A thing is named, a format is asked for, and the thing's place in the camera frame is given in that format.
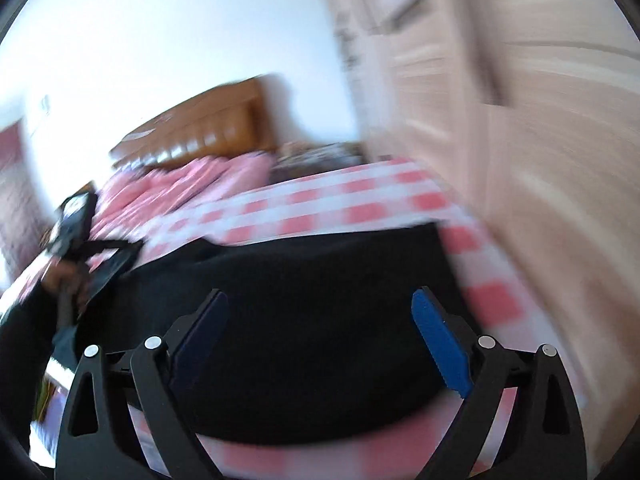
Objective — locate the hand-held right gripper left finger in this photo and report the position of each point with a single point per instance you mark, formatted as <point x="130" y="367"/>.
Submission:
<point x="200" y="342"/>

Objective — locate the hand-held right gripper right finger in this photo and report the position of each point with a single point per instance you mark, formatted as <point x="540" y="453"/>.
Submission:
<point x="440" y="345"/>

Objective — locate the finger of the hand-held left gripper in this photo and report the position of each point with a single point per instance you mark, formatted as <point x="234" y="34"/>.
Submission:
<point x="112" y="265"/>

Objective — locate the black pants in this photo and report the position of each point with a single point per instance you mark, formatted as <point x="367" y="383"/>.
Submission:
<point x="310" y="310"/>

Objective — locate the person's left forearm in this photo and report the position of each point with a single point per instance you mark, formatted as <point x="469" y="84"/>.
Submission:
<point x="22" y="355"/>

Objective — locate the person's left hand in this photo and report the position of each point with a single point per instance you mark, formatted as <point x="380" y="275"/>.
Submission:
<point x="62" y="280"/>

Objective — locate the pink quilt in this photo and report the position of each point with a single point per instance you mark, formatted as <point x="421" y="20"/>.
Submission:
<point x="200" y="180"/>

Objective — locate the brown padded headboard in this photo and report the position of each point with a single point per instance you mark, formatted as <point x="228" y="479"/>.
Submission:
<point x="200" y="120"/>

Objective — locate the pink white checkered bed sheet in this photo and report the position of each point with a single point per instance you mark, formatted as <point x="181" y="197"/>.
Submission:
<point x="320" y="200"/>

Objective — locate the floral bedside stool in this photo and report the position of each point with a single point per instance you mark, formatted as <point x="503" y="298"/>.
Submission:
<point x="310" y="157"/>

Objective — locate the light wooden wardrobe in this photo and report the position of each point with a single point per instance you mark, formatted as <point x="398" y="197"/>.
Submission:
<point x="550" y="160"/>

